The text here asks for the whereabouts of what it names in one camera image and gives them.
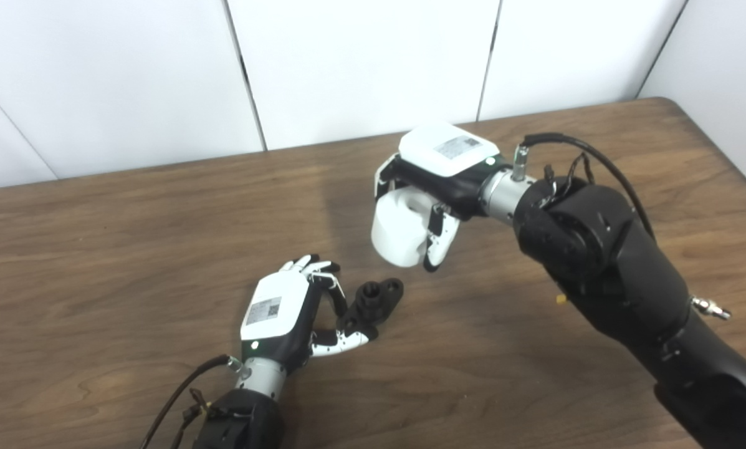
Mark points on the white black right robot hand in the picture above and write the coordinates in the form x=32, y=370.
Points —
x=447, y=162

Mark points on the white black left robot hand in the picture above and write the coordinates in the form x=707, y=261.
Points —
x=276, y=315

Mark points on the round white piece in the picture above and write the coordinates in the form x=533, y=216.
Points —
x=397, y=231

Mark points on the black flanged holder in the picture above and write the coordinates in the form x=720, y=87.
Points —
x=376, y=299

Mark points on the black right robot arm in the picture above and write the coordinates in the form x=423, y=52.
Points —
x=609, y=268

